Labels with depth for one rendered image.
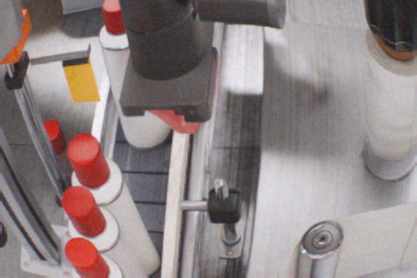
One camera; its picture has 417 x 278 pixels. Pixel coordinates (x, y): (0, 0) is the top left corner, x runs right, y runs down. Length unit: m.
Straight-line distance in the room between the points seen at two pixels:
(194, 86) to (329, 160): 0.26
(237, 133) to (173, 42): 0.35
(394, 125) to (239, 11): 0.26
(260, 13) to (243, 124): 0.41
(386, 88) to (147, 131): 0.29
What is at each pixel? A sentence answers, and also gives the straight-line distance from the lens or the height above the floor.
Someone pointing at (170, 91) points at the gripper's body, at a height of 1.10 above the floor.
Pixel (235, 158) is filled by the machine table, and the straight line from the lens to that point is 0.93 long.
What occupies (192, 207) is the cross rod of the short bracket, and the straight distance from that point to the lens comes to 0.81.
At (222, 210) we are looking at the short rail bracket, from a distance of 0.79.
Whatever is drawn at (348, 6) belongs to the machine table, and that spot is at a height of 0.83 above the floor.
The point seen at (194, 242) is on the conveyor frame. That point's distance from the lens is 0.82.
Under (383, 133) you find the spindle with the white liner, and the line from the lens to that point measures 0.78.
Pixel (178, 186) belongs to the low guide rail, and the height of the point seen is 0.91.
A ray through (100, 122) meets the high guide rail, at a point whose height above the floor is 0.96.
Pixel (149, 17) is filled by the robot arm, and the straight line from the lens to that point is 0.59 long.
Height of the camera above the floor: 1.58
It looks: 51 degrees down
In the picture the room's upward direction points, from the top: 12 degrees counter-clockwise
